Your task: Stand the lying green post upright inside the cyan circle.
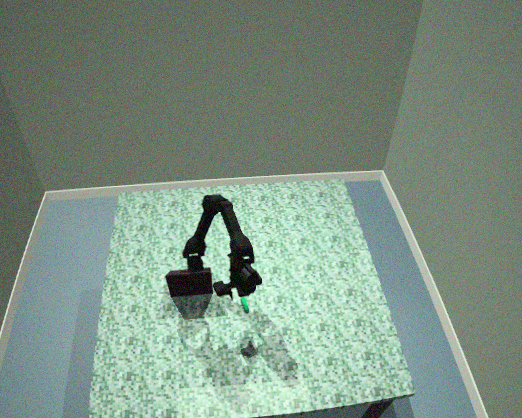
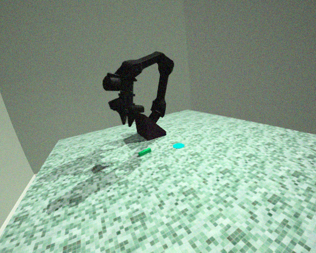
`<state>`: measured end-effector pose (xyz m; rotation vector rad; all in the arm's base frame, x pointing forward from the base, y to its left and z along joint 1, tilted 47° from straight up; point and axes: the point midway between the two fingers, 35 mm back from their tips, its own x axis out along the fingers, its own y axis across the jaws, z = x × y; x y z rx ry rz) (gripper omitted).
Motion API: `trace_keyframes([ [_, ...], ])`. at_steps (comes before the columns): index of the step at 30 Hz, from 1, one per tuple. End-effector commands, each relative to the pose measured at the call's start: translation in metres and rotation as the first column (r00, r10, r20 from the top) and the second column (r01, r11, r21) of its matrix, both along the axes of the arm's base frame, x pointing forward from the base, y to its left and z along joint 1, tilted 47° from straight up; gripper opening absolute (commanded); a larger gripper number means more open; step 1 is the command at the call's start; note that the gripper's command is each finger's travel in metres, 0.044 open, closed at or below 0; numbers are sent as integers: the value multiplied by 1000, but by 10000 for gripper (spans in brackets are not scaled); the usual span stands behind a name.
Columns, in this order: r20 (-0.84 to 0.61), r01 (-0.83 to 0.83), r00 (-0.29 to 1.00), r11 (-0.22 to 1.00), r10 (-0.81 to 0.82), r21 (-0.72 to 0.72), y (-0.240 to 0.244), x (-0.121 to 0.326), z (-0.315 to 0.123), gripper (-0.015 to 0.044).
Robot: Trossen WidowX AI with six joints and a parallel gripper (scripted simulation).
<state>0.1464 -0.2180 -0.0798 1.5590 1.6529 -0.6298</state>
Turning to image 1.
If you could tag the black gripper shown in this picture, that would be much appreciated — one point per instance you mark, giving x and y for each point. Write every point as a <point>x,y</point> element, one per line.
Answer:
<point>225,289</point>

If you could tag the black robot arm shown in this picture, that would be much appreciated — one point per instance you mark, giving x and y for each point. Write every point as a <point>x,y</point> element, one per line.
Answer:
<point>240,246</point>

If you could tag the green rectangular post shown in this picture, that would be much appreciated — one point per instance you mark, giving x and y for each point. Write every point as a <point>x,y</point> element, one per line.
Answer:
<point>244,304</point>

